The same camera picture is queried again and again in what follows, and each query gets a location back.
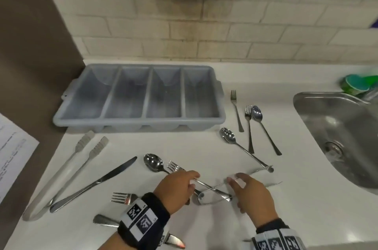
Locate person's right hand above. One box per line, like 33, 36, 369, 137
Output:
226, 172, 280, 228

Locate person's left hand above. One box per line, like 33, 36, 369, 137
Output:
153, 170, 201, 217

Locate large white-tipped tongs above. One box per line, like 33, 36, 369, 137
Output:
22, 130, 110, 222

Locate grey cutlery tray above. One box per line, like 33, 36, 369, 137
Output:
53, 63, 227, 134

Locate person's left forearm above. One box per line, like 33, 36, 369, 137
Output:
99, 230, 143, 250

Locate white countertop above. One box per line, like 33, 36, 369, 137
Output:
6, 61, 378, 250

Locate black left wristband with markers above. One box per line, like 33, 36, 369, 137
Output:
117, 192, 171, 243

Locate metal sink drain strainer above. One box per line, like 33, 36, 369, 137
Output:
324, 140, 345, 159

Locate stainless steel sink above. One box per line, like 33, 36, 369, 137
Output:
293, 91, 378, 198

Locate green plastic container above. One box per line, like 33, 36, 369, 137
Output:
339, 74, 378, 96

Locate purple and white poster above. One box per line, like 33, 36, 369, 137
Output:
0, 112, 40, 205

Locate brown cabinet side panel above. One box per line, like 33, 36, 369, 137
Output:
0, 0, 87, 207

